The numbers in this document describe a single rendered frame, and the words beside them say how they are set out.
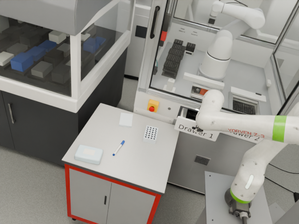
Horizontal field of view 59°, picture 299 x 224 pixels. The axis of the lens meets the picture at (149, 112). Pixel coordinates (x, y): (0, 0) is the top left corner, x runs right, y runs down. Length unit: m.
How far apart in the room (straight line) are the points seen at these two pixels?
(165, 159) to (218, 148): 0.52
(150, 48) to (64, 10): 0.54
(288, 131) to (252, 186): 0.38
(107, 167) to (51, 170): 1.03
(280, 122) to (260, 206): 0.62
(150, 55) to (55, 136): 1.02
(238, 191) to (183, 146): 0.73
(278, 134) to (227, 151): 0.89
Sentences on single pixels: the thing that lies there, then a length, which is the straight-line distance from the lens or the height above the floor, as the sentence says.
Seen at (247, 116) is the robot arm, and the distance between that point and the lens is 1.28.
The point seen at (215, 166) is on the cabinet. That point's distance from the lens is 2.21.
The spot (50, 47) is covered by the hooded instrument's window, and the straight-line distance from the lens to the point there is 1.66.
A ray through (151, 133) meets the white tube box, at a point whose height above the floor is 0.80.
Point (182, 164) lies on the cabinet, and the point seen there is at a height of 0.36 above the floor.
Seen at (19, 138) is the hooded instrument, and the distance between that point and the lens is 2.49.
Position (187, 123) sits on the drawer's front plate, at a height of 0.90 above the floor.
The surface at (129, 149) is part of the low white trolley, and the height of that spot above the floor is 0.76.
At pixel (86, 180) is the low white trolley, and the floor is 0.62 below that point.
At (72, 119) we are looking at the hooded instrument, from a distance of 2.00.
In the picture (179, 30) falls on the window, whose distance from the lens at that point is 1.61.
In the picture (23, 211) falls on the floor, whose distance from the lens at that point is 2.37.
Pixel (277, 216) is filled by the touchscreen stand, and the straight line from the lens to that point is 2.75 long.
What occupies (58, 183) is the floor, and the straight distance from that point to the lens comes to 2.46.
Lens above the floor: 2.03
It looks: 40 degrees down
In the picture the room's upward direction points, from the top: 13 degrees clockwise
